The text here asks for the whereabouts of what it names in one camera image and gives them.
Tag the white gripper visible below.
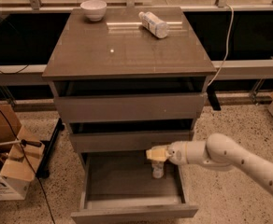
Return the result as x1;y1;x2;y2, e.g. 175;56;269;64
146;141;208;165

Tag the redbull can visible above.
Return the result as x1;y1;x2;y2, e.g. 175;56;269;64
151;161;165;179

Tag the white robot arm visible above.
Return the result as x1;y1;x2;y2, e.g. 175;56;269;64
146;133;273;195

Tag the middle drawer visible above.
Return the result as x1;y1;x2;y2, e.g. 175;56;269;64
70;119;194;153

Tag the top drawer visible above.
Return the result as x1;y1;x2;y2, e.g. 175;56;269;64
53;77;208;123

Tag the open bottom drawer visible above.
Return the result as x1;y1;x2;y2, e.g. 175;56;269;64
71;151;198;224

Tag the brown drawer cabinet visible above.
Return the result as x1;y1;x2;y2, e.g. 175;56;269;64
41;6;218;224

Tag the black stand leg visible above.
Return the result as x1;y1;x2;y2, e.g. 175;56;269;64
36;119;65;178

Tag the clear plastic bottle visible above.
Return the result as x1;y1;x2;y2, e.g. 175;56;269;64
138;12;168;39

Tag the open cardboard box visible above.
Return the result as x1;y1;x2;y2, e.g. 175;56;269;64
0;105;45;201

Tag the white ceramic bowl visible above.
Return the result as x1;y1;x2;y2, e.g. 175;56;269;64
80;0;108;21

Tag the black-handled tool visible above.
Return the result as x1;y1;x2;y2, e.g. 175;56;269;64
0;139;42;147

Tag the black cable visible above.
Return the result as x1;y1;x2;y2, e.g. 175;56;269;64
0;100;57;224

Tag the metal window rail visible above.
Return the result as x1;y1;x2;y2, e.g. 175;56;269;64
0;59;273;86

